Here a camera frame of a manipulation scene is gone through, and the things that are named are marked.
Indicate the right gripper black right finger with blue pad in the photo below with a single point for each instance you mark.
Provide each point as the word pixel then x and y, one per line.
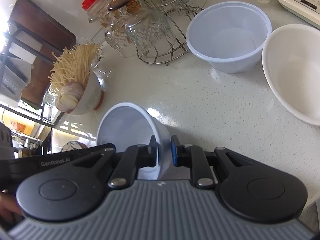
pixel 246 187

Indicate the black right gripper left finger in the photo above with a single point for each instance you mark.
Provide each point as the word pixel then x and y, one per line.
pixel 75 189

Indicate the translucent plastic bowl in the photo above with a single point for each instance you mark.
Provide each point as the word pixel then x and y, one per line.
pixel 126 124
pixel 230 36

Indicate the white ceramic bowl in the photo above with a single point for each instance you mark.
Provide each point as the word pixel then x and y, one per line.
pixel 290 62

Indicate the person's hand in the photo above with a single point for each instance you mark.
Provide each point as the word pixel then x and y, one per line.
pixel 9 207

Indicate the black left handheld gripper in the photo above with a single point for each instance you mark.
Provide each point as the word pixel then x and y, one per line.
pixel 14 171

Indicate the deer pattern plate dark rim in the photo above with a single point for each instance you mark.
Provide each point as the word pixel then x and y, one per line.
pixel 73 145

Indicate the sliced red onion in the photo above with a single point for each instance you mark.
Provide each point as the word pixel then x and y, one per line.
pixel 69 96

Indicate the white bowl with onion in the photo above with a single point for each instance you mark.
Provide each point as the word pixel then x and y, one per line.
pixel 92 97

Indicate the dried noodle bundle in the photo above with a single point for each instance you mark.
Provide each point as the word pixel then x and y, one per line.
pixel 74 65

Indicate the translucent plastic bowl standing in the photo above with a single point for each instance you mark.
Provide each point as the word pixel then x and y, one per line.
pixel 230 36

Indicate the brown wooden cutting board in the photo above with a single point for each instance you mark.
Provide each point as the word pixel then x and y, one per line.
pixel 45 36

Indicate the red lid plastic jar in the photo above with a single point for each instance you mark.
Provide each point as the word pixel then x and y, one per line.
pixel 97 11

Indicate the black dish rack frame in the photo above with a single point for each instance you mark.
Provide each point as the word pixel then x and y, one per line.
pixel 23 47

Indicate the wire glass rack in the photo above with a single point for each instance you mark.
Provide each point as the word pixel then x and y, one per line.
pixel 152 29

